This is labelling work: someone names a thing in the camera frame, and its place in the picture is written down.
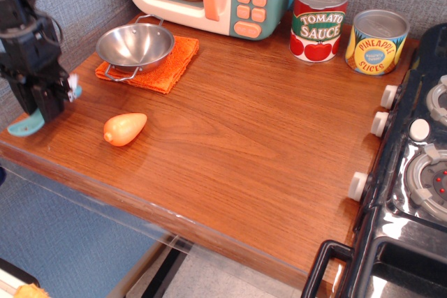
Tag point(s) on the blue brush white bristles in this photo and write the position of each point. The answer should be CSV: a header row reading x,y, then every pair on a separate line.
x,y
35,121

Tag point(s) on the black toy stove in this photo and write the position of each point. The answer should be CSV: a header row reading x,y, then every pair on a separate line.
x,y
399,246

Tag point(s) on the orange fuzzy object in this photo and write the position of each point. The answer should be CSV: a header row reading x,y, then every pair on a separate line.
x,y
30,291

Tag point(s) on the tomato sauce can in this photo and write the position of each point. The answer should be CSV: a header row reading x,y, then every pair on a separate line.
x,y
316,29

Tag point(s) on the orange toy carrot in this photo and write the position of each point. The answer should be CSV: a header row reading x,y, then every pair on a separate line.
x,y
123,129

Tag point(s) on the pineapple slices can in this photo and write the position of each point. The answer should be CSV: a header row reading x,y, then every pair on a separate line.
x,y
376,41

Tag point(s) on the small steel bowl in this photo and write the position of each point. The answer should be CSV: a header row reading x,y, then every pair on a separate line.
x,y
133,48

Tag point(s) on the orange towel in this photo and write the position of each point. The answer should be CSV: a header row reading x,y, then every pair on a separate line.
x,y
163,78

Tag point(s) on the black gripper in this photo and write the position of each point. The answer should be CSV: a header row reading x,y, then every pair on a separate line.
x,y
30,55

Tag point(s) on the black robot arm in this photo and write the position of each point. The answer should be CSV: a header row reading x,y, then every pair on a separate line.
x,y
23,10

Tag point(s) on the clear acrylic table guard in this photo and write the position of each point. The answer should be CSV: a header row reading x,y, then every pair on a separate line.
x,y
77,245

